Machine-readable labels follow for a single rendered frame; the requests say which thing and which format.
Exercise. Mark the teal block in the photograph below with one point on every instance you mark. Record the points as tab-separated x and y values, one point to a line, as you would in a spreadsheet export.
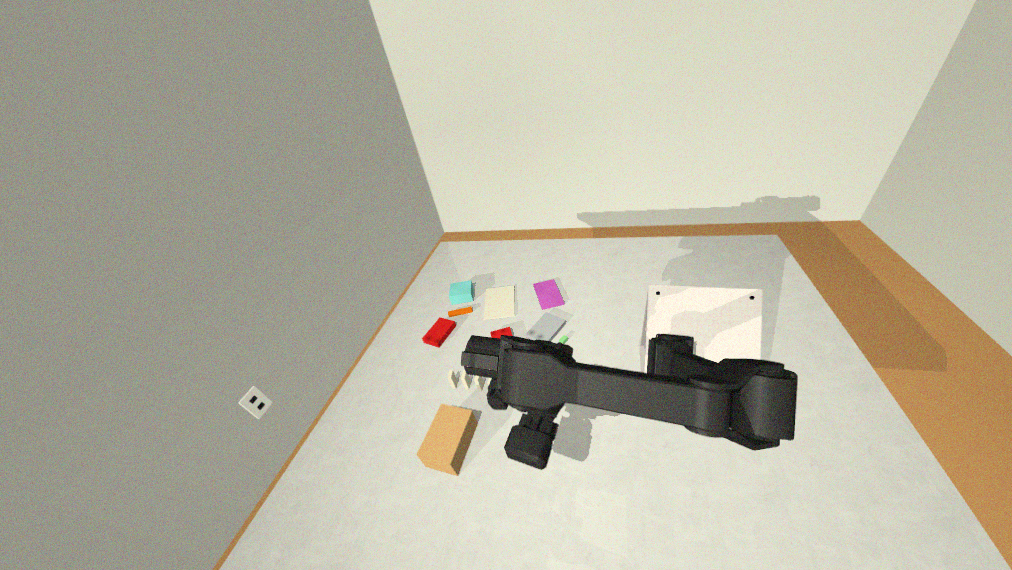
461	292

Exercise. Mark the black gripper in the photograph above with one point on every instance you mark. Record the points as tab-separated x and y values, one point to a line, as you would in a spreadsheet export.
531	441

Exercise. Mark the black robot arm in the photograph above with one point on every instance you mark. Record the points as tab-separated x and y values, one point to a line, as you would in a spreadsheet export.
756	398

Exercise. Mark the purple flat block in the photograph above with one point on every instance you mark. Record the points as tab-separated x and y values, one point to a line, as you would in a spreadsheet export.
548	294

